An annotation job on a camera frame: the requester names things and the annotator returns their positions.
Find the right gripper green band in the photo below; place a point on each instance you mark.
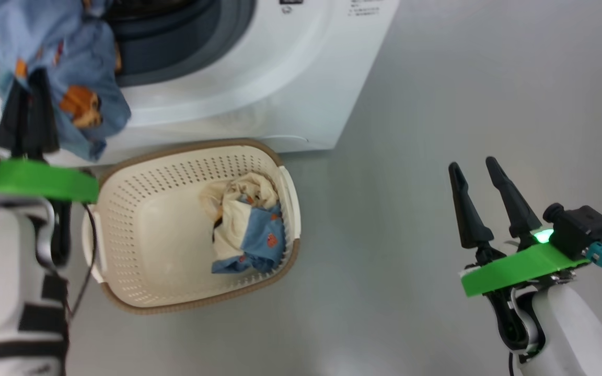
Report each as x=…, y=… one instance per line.
x=525, y=263

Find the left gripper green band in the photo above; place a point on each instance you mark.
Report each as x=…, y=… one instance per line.
x=39, y=180

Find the blue printed shirt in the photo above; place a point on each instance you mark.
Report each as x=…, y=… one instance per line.
x=81, y=57

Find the cream and blue garment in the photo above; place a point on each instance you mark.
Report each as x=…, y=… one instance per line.
x=238, y=219

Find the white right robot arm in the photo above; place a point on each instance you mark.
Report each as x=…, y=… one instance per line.
x=572, y=324

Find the cream perforated laundry basket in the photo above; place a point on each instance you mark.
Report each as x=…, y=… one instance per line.
x=165, y=235

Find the grey rubber door seal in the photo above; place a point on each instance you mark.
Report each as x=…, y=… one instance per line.
x=191, y=47

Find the white front-load washing machine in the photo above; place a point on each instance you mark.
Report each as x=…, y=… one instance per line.
x=290, y=78

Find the round filter cover flap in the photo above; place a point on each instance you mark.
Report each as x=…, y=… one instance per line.
x=288, y=139

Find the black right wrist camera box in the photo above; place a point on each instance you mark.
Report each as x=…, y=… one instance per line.
x=580, y=227

